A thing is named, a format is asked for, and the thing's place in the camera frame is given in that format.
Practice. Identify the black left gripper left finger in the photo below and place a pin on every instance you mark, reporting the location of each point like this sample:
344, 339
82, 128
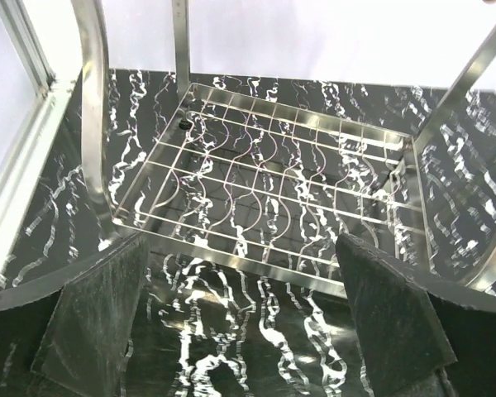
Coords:
84, 346

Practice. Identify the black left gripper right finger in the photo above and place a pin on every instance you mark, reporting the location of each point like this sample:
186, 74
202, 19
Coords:
404, 346

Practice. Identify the stainless steel dish rack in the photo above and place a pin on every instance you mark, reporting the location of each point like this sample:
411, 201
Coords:
262, 187

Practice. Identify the aluminium frame post left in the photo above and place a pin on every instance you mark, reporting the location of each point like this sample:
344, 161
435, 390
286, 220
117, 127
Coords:
39, 67

